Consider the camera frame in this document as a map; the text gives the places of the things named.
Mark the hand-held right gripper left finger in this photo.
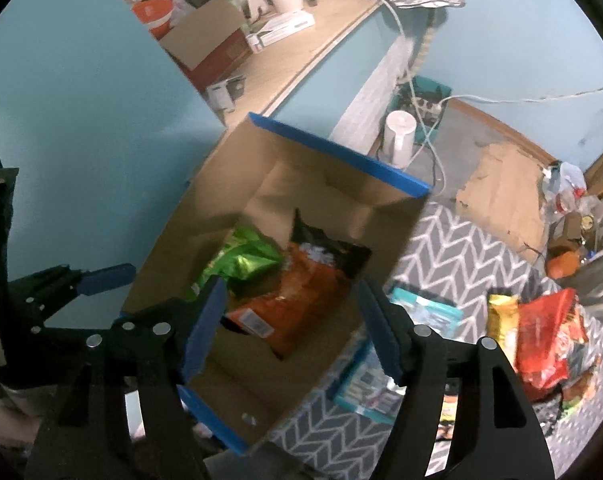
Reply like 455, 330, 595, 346
24, 276, 228, 480

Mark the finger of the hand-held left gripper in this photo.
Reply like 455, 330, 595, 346
28, 321, 110, 357
9, 262, 137, 312

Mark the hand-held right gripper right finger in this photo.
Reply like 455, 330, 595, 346
357, 277, 557, 480

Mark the yellow snack packet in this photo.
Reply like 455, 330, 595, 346
485, 294, 519, 361

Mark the blue-edged cardboard box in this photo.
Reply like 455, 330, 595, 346
119, 111, 433, 456

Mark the green snack bag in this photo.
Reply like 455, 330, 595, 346
189, 226, 286, 301

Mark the orange snack bag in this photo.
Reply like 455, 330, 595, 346
223, 207, 373, 361

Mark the red snack packet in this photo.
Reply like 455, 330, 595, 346
514, 288, 589, 388

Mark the torn cardboard sheet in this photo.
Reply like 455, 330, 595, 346
455, 141, 557, 263

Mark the white kettle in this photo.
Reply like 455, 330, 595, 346
384, 110, 416, 170

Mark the orange bottle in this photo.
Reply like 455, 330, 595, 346
546, 251, 582, 279

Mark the dark patterned snack bag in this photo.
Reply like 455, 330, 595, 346
534, 370, 601, 436

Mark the grey phone stand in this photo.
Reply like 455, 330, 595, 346
206, 75, 247, 112

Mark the grey cushion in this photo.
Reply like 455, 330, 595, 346
576, 247, 603, 311

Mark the pile of plastic trash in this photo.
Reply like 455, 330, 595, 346
541, 160, 603, 261

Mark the teal box with power strip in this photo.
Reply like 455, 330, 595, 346
396, 76, 453, 146

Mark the brown cardboard box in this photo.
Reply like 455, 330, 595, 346
159, 0, 255, 93

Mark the orange bucket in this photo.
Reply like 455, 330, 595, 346
132, 0, 175, 40

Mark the wooden desk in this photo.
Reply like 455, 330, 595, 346
202, 0, 412, 153

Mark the white flat box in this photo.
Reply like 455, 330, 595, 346
254, 10, 316, 47

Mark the white cable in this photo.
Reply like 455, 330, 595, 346
431, 82, 603, 111
376, 0, 447, 196

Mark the beige rope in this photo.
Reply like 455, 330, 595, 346
399, 7, 439, 83

